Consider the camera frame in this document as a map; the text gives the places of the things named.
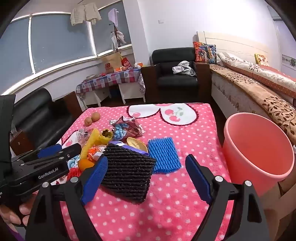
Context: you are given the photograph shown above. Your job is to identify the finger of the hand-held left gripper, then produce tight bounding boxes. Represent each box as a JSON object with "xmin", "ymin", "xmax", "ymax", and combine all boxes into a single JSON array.
[
  {"xmin": 13, "ymin": 143, "xmax": 82, "ymax": 171},
  {"xmin": 17, "ymin": 144, "xmax": 63, "ymax": 163}
]

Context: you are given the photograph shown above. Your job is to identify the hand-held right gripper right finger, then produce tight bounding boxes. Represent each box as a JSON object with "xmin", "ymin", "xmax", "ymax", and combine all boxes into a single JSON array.
[{"xmin": 185, "ymin": 154, "xmax": 270, "ymax": 241}]

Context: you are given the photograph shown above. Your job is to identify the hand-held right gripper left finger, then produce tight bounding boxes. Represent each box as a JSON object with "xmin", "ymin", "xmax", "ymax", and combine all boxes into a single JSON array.
[{"xmin": 25, "ymin": 156, "xmax": 109, "ymax": 241}]

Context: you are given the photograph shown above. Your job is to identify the blue white wrapper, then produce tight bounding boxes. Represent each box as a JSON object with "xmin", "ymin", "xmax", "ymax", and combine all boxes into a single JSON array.
[{"xmin": 67, "ymin": 156, "xmax": 81, "ymax": 169}]

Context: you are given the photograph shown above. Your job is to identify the clear plastic wrapper red print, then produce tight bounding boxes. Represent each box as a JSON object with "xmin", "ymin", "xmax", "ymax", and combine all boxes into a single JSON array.
[{"xmin": 74, "ymin": 128, "xmax": 93, "ymax": 147}]

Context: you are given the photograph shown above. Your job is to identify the yellow plastic bag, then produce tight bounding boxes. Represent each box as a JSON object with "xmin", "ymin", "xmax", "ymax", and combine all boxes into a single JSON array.
[{"xmin": 80, "ymin": 128, "xmax": 114, "ymax": 160}]

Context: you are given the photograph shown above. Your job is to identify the orange white snack wrapper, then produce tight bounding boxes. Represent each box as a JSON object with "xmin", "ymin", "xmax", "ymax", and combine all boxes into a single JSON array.
[{"xmin": 87, "ymin": 145, "xmax": 108, "ymax": 163}]

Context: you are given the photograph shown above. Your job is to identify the black foam net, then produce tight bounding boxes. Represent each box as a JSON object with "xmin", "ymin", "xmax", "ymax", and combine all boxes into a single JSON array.
[{"xmin": 100, "ymin": 143, "xmax": 157, "ymax": 204}]

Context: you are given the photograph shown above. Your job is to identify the blue foam net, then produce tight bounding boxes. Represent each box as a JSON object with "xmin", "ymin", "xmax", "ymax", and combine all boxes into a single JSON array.
[{"xmin": 147, "ymin": 137, "xmax": 182, "ymax": 174}]

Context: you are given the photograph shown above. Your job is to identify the purple wrapper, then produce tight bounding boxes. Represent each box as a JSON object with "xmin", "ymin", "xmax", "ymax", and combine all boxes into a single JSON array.
[{"xmin": 111, "ymin": 140, "xmax": 149, "ymax": 156}]

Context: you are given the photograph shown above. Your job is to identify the pink plastic bucket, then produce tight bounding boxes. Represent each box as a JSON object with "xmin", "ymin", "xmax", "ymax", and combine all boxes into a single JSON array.
[{"xmin": 222, "ymin": 112, "xmax": 295, "ymax": 197}]

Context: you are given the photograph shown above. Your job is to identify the golden foil cup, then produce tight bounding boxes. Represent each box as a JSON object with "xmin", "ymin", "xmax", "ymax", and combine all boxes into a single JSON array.
[{"xmin": 126, "ymin": 137, "xmax": 148, "ymax": 153}]

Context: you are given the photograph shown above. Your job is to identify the maroon snack wrapper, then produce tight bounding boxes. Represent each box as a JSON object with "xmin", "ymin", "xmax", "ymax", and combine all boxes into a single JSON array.
[{"xmin": 109, "ymin": 116, "xmax": 145, "ymax": 142}]

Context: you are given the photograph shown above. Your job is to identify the person's left hand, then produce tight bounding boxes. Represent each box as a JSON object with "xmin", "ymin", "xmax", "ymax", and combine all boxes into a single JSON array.
[{"xmin": 0, "ymin": 200, "xmax": 38, "ymax": 227}]

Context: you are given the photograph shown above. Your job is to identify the pink polka dot blanket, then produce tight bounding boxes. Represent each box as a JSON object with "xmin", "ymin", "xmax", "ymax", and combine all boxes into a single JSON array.
[{"xmin": 50, "ymin": 103, "xmax": 234, "ymax": 241}]

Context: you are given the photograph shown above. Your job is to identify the black leather sofa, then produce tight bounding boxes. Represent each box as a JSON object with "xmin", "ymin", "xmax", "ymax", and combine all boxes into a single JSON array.
[{"xmin": 10, "ymin": 88, "xmax": 82, "ymax": 156}]

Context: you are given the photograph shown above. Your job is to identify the white side table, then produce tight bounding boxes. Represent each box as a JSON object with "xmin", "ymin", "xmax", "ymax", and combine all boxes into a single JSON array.
[{"xmin": 80, "ymin": 80, "xmax": 146, "ymax": 108}]

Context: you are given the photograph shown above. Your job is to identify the bed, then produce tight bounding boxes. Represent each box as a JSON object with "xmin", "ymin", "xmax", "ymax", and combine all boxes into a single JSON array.
[{"xmin": 210, "ymin": 70, "xmax": 296, "ymax": 139}]

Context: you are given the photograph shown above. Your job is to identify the brown paper bag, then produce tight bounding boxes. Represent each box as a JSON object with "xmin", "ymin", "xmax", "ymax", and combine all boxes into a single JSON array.
[{"xmin": 102, "ymin": 52, "xmax": 123, "ymax": 71}]

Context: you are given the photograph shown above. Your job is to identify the black leather armchair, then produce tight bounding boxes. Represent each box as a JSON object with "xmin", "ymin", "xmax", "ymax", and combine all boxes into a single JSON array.
[{"xmin": 141, "ymin": 47, "xmax": 211, "ymax": 103}]

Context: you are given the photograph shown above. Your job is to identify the brown leaf pattern blanket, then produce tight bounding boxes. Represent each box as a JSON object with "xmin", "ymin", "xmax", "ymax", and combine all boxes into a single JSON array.
[{"xmin": 209, "ymin": 64, "xmax": 296, "ymax": 139}]

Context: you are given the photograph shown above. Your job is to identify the large bay window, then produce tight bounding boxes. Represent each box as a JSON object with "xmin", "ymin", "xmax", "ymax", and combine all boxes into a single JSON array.
[{"xmin": 0, "ymin": 0, "xmax": 132, "ymax": 88}]

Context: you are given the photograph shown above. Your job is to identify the white grey crumpled cloth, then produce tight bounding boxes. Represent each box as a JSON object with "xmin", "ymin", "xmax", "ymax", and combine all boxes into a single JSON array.
[{"xmin": 172, "ymin": 61, "xmax": 197, "ymax": 77}]

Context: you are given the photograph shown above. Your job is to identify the grey white hanging garment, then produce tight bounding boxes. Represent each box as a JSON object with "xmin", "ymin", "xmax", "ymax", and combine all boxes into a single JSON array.
[{"xmin": 111, "ymin": 30, "xmax": 127, "ymax": 50}]

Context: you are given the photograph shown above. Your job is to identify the floral quilt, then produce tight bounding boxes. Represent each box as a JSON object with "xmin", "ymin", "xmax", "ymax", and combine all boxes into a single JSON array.
[{"xmin": 217, "ymin": 52, "xmax": 296, "ymax": 98}]

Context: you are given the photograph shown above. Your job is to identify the colourful printed cushion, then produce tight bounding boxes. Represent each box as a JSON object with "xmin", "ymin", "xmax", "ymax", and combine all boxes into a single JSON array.
[{"xmin": 193, "ymin": 42, "xmax": 217, "ymax": 65}]

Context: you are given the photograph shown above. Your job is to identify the wooden coat rack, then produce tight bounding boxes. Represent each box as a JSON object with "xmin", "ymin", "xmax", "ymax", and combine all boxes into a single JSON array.
[{"xmin": 110, "ymin": 22, "xmax": 119, "ymax": 54}]

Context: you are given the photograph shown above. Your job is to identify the yellow cushion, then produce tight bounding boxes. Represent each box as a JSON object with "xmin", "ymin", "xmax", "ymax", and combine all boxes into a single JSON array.
[{"xmin": 254, "ymin": 54, "xmax": 270, "ymax": 65}]

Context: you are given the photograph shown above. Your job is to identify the white hanging jacket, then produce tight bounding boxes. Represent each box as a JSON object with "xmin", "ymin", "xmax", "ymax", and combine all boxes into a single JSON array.
[{"xmin": 70, "ymin": 2, "xmax": 102, "ymax": 26}]

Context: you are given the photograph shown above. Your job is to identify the cream bed headboard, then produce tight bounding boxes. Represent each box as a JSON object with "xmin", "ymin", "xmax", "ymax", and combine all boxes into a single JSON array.
[{"xmin": 196, "ymin": 31, "xmax": 278, "ymax": 62}]

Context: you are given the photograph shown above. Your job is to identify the purple hanging cloth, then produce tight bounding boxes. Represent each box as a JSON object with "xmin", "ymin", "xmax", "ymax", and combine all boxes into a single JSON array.
[{"xmin": 108, "ymin": 8, "xmax": 118, "ymax": 27}]

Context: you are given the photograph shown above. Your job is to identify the lilac wardrobe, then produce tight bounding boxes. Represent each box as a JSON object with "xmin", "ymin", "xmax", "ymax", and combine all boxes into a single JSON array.
[{"xmin": 273, "ymin": 19, "xmax": 296, "ymax": 77}]

